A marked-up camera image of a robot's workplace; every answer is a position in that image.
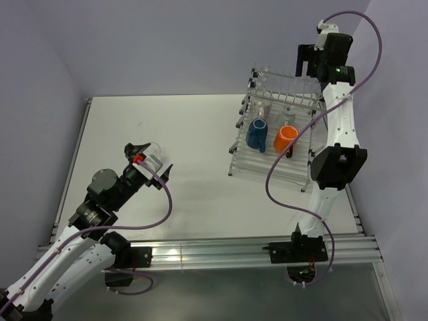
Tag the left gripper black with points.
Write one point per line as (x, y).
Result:
(132, 150)

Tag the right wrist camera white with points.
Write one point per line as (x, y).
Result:
(323, 30)

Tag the orange plastic mug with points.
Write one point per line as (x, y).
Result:
(284, 136)

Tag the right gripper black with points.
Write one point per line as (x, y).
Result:
(305, 52)

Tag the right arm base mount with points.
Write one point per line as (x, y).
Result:
(301, 249)

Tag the aluminium mounting rail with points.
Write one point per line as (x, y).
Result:
(201, 254)

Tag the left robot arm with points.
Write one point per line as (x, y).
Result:
(90, 242)

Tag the clear glass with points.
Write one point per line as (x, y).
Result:
(311, 85)
(154, 150)

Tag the metal wire dish rack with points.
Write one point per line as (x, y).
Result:
(281, 89)

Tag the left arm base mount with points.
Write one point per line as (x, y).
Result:
(133, 257)

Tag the dark blue cup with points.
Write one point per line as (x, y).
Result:
(257, 134)

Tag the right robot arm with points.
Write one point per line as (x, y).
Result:
(342, 157)

